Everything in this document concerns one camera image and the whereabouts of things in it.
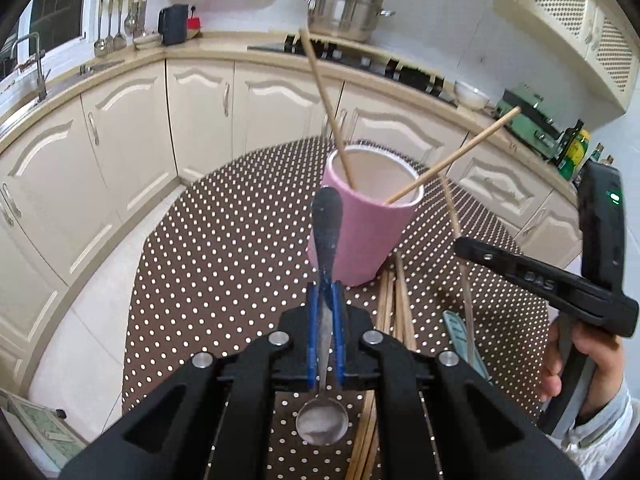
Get metal spoon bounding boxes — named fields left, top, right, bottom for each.
left=296, top=186, right=348, bottom=446

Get light blue kitchen knife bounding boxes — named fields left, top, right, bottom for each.
left=442, top=310, right=491, bottom=382

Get cream upper kitchen cabinets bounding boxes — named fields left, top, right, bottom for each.
left=494, top=0, right=639, bottom=110

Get kitchen faucet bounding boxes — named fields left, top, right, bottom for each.
left=8, top=31, right=52, bottom=103

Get person right hand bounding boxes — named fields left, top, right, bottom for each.
left=537, top=320, right=627, bottom=418

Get pink utensil holder cup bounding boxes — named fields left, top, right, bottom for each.
left=321, top=144, right=424, bottom=287

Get brown polka dot tablecloth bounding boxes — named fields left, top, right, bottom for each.
left=122, top=137, right=548, bottom=479

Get green oil bottle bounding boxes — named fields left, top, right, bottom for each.
left=558, top=129, right=590, bottom=181

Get green electric cooker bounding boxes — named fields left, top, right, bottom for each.
left=492, top=84, right=584, bottom=166

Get white ceramic bowl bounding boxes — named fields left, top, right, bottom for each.
left=454, top=80, right=490, bottom=112

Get black induction cooktop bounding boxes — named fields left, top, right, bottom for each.
left=246, top=32, right=458, bottom=108

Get stainless steel steamer pot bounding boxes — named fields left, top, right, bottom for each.
left=303, top=0, right=396, bottom=42

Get black electric kettle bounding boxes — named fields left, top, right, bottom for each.
left=157, top=3, right=189, bottom=47

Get hanging utensil rack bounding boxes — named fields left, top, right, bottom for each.
left=93, top=0, right=149, bottom=58

